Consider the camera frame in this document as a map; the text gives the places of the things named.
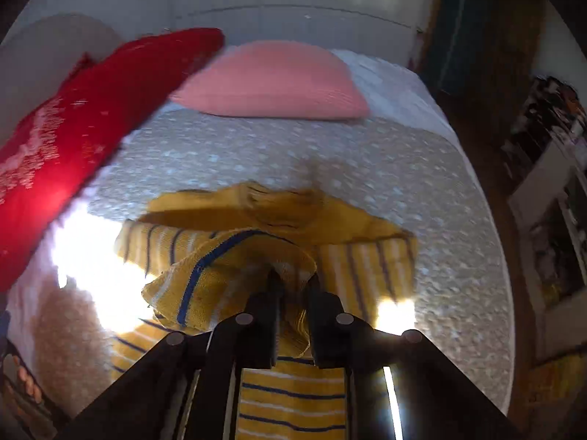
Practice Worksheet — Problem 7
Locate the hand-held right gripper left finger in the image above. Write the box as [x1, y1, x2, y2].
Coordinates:
[55, 269, 286, 440]

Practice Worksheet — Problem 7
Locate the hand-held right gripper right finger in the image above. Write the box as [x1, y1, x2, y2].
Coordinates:
[306, 275, 533, 440]

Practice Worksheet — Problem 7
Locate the yellow striped knit sweater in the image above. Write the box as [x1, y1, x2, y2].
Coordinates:
[110, 182, 420, 440]

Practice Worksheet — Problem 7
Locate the white textured bedspread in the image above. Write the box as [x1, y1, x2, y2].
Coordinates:
[7, 48, 517, 418]

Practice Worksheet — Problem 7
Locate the pink pillow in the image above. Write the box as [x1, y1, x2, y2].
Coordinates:
[169, 40, 371, 121]

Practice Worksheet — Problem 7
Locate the white bookshelf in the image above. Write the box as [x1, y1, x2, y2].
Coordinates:
[502, 73, 587, 367]

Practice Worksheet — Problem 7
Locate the red printed blanket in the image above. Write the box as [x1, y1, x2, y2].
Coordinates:
[0, 27, 226, 294]

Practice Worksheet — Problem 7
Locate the white headboard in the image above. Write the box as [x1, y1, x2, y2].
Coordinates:
[172, 4, 420, 72]

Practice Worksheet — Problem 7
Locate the dark wooden door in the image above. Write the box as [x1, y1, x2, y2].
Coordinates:
[419, 0, 546, 115]

